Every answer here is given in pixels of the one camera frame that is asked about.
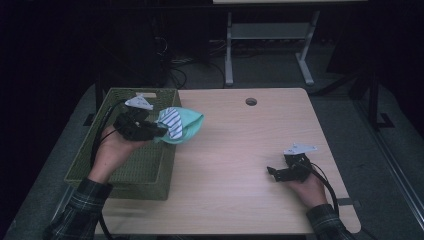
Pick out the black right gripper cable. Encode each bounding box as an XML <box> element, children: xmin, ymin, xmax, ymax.
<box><xmin>299</xmin><ymin>159</ymin><xmax>341</xmax><ymax>218</ymax></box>

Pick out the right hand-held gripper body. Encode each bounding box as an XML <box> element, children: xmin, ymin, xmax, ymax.
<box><xmin>283</xmin><ymin>143</ymin><xmax>319</xmax><ymax>184</ymax></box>

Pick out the green woven basket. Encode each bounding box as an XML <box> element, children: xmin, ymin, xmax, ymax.
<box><xmin>63</xmin><ymin>87</ymin><xmax>183</xmax><ymax>201</ymax></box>

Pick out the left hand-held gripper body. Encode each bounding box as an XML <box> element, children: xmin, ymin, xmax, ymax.
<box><xmin>112</xmin><ymin>94</ymin><xmax>155</xmax><ymax>142</ymax></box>

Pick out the black metal stand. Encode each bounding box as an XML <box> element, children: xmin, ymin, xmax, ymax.
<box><xmin>364</xmin><ymin>66</ymin><xmax>396</xmax><ymax>132</ymax></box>

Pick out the person's left hand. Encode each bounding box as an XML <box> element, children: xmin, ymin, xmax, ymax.
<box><xmin>87</xmin><ymin>125</ymin><xmax>150</xmax><ymax>185</ymax></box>

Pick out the person's right hand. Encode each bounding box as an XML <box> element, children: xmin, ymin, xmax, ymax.
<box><xmin>289</xmin><ymin>172</ymin><xmax>330</xmax><ymax>210</ymax></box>

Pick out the white metal stand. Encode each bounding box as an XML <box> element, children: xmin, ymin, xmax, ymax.
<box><xmin>223</xmin><ymin>10</ymin><xmax>321</xmax><ymax>87</ymax></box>

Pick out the bundle of floor cables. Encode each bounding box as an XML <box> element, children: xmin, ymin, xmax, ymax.
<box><xmin>153</xmin><ymin>36</ymin><xmax>228</xmax><ymax>90</ymax></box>

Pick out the grey tape strip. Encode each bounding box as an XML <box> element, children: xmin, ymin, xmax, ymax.
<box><xmin>336</xmin><ymin>197</ymin><xmax>361</xmax><ymax>208</ymax></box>

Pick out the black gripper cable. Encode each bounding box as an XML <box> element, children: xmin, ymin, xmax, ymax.
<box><xmin>299</xmin><ymin>159</ymin><xmax>341</xmax><ymax>218</ymax></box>
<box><xmin>89</xmin><ymin>98</ymin><xmax>130</xmax><ymax>240</ymax></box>

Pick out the aluminium floor rail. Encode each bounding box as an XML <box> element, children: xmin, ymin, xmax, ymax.
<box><xmin>42</xmin><ymin>184</ymin><xmax>81</xmax><ymax>240</ymax></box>
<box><xmin>353</xmin><ymin>99</ymin><xmax>424</xmax><ymax>232</ymax></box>

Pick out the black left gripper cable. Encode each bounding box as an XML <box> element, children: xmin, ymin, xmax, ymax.
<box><xmin>89</xmin><ymin>98</ymin><xmax>130</xmax><ymax>240</ymax></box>

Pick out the teal garment with striped lining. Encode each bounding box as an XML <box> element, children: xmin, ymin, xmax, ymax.
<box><xmin>154</xmin><ymin>106</ymin><xmax>205</xmax><ymax>145</ymax></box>

